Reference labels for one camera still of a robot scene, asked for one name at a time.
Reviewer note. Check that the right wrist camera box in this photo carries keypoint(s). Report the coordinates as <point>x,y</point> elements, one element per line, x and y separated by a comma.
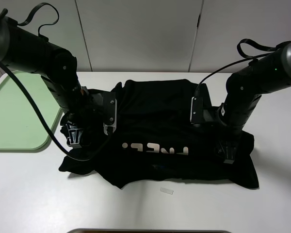
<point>197,115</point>

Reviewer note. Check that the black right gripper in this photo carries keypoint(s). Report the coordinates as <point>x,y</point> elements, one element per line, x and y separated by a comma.
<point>223,129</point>

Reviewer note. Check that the clear tape front centre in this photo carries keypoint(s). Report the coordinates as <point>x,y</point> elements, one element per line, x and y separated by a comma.
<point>167,191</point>

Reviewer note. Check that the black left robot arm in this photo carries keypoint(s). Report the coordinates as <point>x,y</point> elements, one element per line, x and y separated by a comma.
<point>24,51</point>

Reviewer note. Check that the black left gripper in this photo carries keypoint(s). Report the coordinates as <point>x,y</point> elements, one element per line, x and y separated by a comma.
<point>83,114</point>

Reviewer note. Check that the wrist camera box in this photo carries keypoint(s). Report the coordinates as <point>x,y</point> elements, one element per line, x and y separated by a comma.
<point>197,115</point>
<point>109,112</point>

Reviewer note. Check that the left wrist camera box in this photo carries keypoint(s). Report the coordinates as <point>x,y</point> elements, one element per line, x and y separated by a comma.
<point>109,112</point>

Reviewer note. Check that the black short sleeve shirt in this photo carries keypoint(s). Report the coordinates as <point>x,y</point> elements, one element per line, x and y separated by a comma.
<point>154,140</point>

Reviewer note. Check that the green plastic tray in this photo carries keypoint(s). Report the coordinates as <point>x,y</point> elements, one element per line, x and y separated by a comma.
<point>20,128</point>

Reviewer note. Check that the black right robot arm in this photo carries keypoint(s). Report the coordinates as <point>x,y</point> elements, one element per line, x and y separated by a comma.
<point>268,71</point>

